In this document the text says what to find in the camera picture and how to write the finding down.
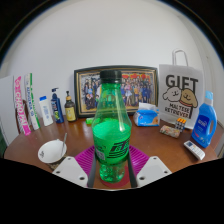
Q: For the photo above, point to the blue detergent bottle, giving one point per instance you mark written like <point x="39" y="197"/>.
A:
<point x="204" y="123"/>

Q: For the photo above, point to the framed group photo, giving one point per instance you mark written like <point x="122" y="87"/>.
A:
<point x="140" y="86"/>

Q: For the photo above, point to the colourful puzzle cube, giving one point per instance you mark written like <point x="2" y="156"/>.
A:
<point x="180" y="124"/>

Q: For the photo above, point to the blue tissue pack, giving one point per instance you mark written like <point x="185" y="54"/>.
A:
<point x="146" y="116"/>

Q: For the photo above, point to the thin grey stirring stick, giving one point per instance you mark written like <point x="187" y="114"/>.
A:
<point x="63" y="143"/>

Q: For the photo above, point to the long white green box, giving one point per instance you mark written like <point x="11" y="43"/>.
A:
<point x="32" y="103"/>

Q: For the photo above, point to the yellow brown pump bottle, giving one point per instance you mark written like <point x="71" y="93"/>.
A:
<point x="70" y="110"/>

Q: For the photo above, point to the dark blue pump bottle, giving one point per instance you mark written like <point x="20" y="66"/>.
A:
<point x="57" y="108"/>

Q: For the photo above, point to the white bottle with blue cap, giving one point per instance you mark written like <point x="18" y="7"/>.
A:
<point x="45" y="113"/>

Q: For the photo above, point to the white paper gift bag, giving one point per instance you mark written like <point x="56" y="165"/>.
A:
<point x="180" y="93"/>

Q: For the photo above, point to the white remote control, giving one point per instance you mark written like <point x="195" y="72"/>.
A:
<point x="194" y="150"/>

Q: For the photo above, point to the small green block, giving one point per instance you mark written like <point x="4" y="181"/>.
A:
<point x="89" y="121"/>

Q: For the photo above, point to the long pink box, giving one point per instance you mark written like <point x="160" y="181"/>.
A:
<point x="20" y="106"/>

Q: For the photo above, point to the camouflage paper cup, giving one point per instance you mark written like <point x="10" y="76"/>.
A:
<point x="50" y="151"/>

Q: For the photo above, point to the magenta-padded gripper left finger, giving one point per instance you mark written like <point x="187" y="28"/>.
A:
<point x="70" y="170"/>

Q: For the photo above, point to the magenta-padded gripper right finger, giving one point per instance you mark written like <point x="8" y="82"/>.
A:
<point x="153" y="170"/>

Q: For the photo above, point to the green plastic drink bottle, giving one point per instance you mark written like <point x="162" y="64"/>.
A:
<point x="111" y="136"/>

